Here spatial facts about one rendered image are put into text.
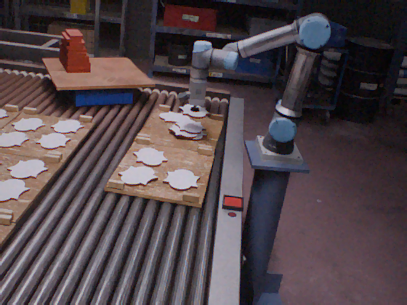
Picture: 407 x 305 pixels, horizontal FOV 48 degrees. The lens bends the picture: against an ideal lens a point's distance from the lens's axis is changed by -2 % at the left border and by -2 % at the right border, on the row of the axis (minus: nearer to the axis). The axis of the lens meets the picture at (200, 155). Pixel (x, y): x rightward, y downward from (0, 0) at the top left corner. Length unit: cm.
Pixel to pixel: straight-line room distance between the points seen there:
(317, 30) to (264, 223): 98
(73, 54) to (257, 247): 137
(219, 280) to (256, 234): 105
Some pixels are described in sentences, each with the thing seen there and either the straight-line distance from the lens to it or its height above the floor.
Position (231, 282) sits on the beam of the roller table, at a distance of 137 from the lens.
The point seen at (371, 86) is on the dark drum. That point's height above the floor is 44.
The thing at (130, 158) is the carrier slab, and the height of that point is 94.
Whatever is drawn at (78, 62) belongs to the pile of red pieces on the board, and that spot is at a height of 109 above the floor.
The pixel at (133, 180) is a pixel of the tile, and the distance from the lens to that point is 172.
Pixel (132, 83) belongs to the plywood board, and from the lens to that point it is 244.
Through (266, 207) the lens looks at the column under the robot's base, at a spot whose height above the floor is 62.
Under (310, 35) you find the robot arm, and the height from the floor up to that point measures 148.
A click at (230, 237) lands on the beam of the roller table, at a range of 154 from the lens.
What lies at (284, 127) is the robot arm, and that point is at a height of 109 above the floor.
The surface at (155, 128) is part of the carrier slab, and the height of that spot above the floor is 94.
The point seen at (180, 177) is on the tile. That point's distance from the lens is 176.
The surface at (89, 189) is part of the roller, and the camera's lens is 172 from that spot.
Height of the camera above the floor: 180
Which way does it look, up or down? 26 degrees down
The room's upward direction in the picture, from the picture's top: 8 degrees clockwise
